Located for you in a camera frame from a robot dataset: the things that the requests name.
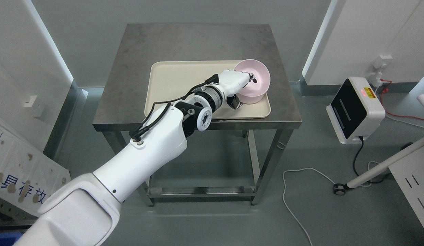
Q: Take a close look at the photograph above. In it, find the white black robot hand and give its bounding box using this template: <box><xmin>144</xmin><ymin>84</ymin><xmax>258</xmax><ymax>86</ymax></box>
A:
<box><xmin>218</xmin><ymin>70</ymin><xmax>257</xmax><ymax>110</ymax></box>

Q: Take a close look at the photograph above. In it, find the pink bowl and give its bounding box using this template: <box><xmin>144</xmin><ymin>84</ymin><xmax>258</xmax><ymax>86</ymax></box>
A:
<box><xmin>237</xmin><ymin>93</ymin><xmax>267</xmax><ymax>104</ymax></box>
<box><xmin>234</xmin><ymin>59</ymin><xmax>271</xmax><ymax>97</ymax></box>

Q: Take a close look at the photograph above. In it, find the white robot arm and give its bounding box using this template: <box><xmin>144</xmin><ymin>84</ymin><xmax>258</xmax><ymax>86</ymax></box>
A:
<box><xmin>15</xmin><ymin>74</ymin><xmax>249</xmax><ymax>246</ymax></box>

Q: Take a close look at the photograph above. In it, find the beige plastic tray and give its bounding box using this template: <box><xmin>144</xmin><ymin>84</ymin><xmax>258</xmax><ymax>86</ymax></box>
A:
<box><xmin>143</xmin><ymin>60</ymin><xmax>271</xmax><ymax>121</ymax></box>

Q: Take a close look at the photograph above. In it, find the stainless steel table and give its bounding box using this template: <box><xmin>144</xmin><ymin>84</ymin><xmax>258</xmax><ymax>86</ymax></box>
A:
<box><xmin>93</xmin><ymin>24</ymin><xmax>301</xmax><ymax>205</ymax></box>

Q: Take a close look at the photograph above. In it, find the white black floor device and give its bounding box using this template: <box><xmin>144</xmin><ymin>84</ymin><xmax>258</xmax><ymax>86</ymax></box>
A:
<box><xmin>326</xmin><ymin>77</ymin><xmax>386</xmax><ymax>145</ymax></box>

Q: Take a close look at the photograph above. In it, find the white sign board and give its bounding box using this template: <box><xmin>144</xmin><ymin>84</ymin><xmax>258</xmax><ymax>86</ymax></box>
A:
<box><xmin>0</xmin><ymin>118</ymin><xmax>71</xmax><ymax>217</ymax></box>

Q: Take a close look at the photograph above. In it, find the white floor cable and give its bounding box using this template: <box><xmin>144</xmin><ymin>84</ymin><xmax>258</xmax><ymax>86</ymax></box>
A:
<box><xmin>283</xmin><ymin>161</ymin><xmax>380</xmax><ymax>246</ymax></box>

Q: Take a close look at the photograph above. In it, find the white wall socket plug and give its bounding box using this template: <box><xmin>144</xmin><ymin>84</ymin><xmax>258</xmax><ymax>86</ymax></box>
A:
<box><xmin>369</xmin><ymin>55</ymin><xmax>393</xmax><ymax>90</ymax></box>

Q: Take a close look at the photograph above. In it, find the red cable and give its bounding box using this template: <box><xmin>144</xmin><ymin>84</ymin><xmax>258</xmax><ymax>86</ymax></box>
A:
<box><xmin>381</xmin><ymin>80</ymin><xmax>424</xmax><ymax>122</ymax></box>

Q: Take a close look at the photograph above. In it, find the black power cable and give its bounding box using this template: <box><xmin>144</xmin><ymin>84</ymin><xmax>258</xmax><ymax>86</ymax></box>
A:
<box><xmin>353</xmin><ymin>136</ymin><xmax>414</xmax><ymax>184</ymax></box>

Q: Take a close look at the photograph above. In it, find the wall switch box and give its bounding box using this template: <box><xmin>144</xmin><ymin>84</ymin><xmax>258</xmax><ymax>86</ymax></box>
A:
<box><xmin>24</xmin><ymin>95</ymin><xmax>46</xmax><ymax>118</ymax></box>

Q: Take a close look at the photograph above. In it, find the white cart frame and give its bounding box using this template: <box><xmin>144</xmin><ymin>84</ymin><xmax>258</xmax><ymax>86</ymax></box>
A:
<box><xmin>333</xmin><ymin>137</ymin><xmax>424</xmax><ymax>228</ymax></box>

